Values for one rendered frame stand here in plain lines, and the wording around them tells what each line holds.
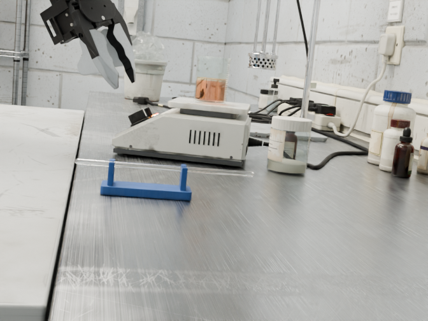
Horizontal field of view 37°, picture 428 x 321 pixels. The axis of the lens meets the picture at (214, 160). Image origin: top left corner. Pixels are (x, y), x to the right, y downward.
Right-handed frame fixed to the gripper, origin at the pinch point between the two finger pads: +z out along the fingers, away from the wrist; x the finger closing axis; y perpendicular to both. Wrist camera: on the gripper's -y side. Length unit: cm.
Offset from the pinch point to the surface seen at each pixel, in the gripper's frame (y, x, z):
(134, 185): -14.0, 23.7, 13.5
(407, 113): -27.1, -31.2, 24.7
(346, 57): 3, -92, 14
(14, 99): 164, -123, -26
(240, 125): -13.2, -3.1, 13.7
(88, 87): 170, -176, -21
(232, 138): -11.5, -2.2, 15.0
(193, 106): -8.3, -1.2, 8.4
